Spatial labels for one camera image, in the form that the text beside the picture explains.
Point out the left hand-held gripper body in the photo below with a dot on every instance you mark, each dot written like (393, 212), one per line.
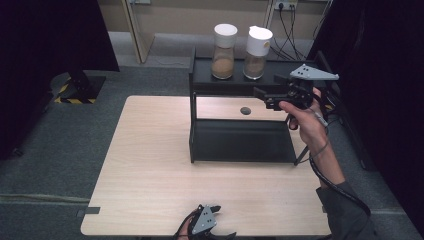
(204, 220)

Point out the white wall power strip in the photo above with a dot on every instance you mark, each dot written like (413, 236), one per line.
(286, 4)

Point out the black curtain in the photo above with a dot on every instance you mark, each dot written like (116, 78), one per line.
(43, 50)
(383, 83)

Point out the black metal shelf rack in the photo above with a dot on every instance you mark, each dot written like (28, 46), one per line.
(246, 140)

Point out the glass jar with round lid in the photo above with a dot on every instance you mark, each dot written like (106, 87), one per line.
(224, 50)

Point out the black stand base striped tape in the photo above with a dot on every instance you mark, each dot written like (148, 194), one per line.
(80, 88)

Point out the person's left hand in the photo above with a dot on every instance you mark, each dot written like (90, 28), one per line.
(184, 235)

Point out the dark round table grommet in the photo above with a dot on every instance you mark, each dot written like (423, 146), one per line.
(245, 110)

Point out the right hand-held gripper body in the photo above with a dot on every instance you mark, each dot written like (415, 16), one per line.
(300, 86)

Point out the person's right hand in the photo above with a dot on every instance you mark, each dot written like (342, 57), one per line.
(310, 126)

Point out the grey floor tape strip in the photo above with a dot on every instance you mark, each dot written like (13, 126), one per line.
(90, 210)

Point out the glass jar with spout lid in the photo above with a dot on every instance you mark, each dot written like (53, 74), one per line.
(257, 50)

